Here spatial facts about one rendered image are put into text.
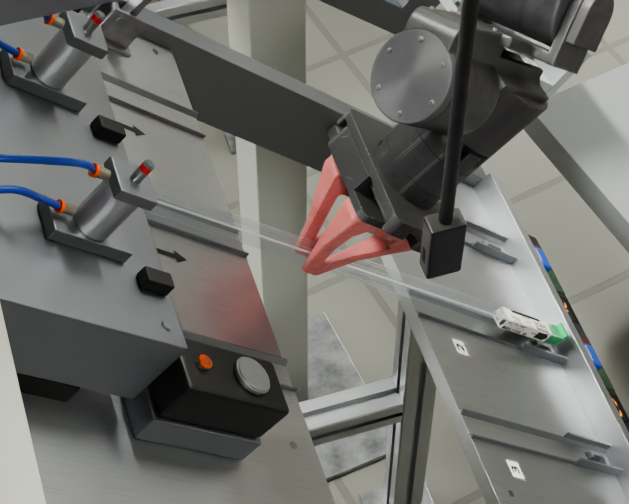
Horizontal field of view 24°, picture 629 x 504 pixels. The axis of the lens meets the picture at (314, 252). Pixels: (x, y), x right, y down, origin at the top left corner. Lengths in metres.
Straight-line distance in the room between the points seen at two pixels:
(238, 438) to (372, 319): 1.33
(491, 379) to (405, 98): 0.32
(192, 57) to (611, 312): 1.18
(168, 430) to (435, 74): 0.26
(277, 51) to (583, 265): 0.90
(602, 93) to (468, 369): 0.58
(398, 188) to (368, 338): 1.16
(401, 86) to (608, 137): 0.72
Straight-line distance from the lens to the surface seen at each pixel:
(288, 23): 1.41
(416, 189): 0.95
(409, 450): 1.78
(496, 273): 1.26
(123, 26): 1.03
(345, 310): 2.13
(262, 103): 1.17
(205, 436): 0.80
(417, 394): 1.69
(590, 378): 1.23
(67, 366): 0.74
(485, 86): 0.89
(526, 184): 2.30
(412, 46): 0.87
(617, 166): 1.55
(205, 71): 1.12
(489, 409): 1.09
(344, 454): 1.99
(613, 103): 1.60
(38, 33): 0.86
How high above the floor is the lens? 1.76
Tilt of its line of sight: 53 degrees down
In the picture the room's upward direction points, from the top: straight up
